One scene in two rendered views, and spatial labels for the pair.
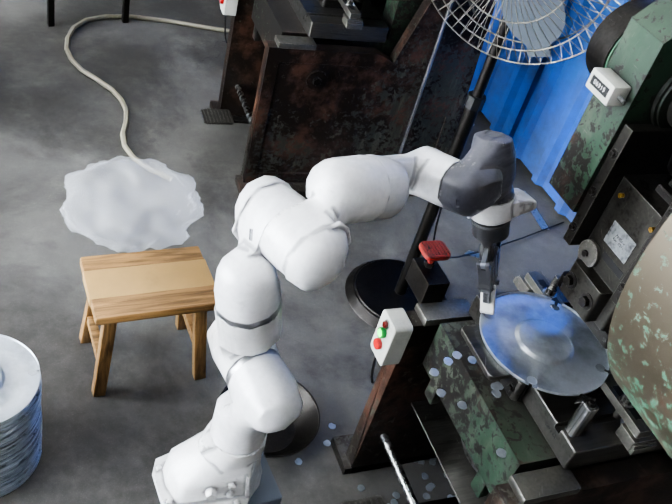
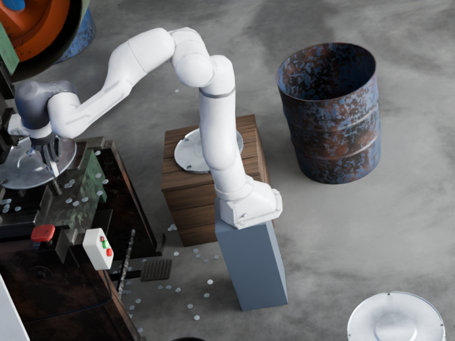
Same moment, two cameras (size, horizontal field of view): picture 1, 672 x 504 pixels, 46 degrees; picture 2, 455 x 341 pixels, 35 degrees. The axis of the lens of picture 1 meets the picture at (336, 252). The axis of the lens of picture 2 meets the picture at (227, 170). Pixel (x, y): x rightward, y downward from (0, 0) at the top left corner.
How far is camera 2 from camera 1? 268 cm
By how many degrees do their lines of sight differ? 90
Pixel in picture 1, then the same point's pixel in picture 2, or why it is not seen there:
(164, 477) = (275, 203)
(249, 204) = (204, 55)
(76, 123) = not seen: outside the picture
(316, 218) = (179, 34)
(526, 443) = not seen: hidden behind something
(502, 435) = (88, 162)
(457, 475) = not seen: hidden behind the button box
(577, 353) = (23, 153)
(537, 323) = (29, 168)
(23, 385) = (359, 324)
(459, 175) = (66, 84)
